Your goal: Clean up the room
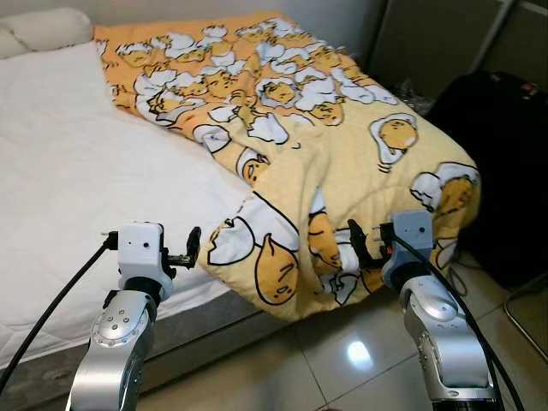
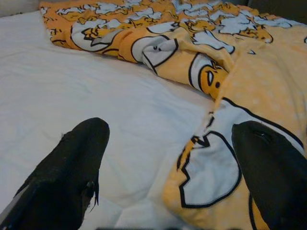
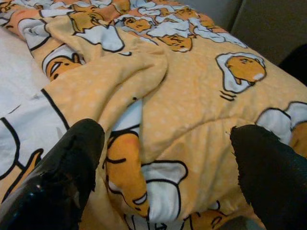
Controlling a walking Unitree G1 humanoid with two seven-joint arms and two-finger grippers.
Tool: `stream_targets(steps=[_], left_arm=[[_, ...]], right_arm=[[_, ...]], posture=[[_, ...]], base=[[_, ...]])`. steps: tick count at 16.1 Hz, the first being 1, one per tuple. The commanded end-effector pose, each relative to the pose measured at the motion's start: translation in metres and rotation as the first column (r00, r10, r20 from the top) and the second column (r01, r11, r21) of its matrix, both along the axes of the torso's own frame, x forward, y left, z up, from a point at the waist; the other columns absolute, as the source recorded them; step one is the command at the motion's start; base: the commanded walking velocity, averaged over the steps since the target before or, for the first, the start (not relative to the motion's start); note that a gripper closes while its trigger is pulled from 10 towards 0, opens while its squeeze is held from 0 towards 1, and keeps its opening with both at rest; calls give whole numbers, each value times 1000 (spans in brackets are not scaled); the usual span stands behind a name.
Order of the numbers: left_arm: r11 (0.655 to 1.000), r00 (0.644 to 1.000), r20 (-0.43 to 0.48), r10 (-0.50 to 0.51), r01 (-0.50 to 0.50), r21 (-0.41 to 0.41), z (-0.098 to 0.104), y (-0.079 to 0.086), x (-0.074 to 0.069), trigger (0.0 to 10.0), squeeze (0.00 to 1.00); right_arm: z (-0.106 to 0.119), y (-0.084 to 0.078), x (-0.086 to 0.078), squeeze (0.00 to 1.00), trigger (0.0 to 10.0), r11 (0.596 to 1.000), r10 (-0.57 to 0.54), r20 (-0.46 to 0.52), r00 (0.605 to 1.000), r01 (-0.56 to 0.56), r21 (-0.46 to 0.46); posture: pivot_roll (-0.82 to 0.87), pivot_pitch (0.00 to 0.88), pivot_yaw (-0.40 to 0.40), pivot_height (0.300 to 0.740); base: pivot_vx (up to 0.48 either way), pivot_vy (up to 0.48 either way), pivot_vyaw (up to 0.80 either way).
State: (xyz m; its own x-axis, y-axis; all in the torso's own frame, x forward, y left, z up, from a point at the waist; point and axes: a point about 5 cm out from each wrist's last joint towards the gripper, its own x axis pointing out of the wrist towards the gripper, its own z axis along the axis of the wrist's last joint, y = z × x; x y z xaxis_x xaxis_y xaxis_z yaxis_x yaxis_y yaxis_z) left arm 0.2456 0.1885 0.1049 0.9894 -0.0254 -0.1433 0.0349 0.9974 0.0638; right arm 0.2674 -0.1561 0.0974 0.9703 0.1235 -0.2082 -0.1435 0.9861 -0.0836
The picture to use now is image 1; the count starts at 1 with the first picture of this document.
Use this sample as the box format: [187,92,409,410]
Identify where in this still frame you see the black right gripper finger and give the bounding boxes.
[347,219,371,268]

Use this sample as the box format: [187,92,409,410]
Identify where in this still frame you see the yellow egg print duvet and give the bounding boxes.
[92,10,482,322]

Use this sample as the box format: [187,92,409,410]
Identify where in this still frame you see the grey patterned bed base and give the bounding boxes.
[0,300,296,411]

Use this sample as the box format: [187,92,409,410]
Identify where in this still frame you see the black suitcase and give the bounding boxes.
[426,70,548,288]

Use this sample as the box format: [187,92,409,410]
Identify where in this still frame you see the grey wardrobe doors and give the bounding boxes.
[366,0,548,99]

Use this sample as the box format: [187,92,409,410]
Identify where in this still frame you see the cream knotted pillow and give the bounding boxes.
[0,7,93,59]

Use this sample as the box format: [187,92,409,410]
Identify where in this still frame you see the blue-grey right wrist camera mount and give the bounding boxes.
[381,210,435,288]

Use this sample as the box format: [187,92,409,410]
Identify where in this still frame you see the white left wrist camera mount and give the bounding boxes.
[116,223,170,282]

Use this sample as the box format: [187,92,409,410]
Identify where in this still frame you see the bent metal frame tube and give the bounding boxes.
[503,272,548,348]

